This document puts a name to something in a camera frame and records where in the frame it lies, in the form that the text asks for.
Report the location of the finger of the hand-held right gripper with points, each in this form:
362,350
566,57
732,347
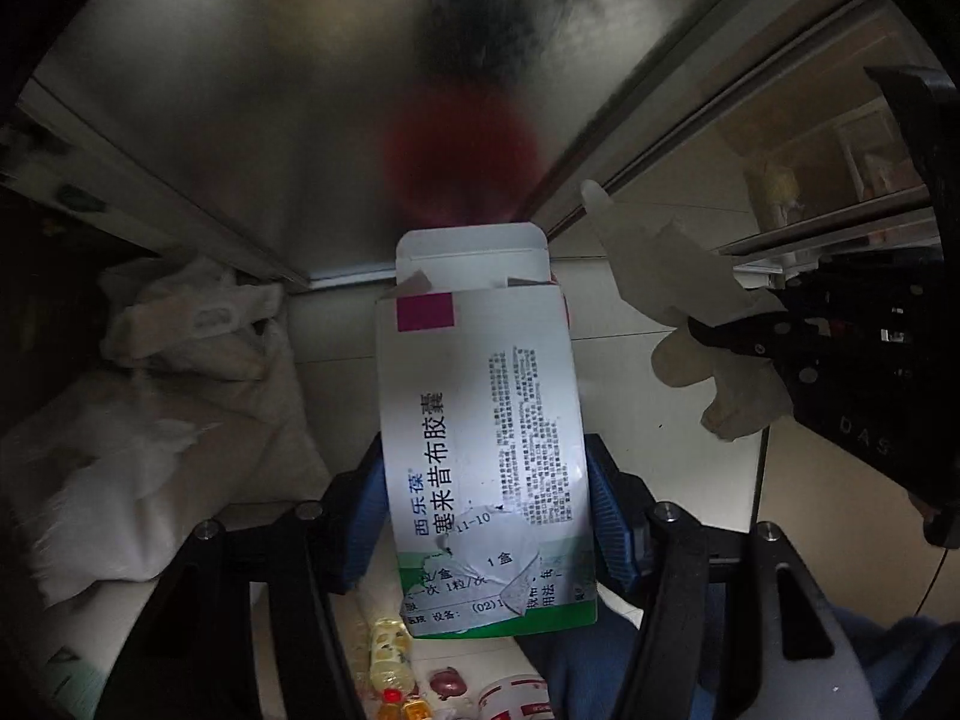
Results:
742,337
795,292

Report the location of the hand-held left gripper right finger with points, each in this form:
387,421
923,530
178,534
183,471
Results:
611,525

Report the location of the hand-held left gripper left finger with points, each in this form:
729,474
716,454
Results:
361,525

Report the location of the white paper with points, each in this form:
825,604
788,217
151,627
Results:
675,277

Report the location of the white medicine box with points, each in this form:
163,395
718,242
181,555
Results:
465,390

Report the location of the yellow packet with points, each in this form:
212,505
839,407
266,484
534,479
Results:
772,199

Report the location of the yellow patterned plastic bottle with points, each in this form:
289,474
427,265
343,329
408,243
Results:
388,649

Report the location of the person's blue jeans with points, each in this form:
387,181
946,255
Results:
570,679

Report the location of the purple onion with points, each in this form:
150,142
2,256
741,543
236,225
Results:
448,682

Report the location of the small bottle with red cap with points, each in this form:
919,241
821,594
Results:
390,705

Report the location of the red white paper cup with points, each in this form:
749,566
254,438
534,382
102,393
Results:
514,699

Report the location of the translucent plastic bag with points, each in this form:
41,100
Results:
97,510

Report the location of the white plastic bag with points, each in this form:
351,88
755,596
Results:
187,315

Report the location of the pale green plastic item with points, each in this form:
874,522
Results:
71,675

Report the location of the stainless steel cabinet door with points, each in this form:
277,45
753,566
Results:
262,127

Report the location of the aluminium cabinet frame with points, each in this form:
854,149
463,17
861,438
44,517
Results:
600,165

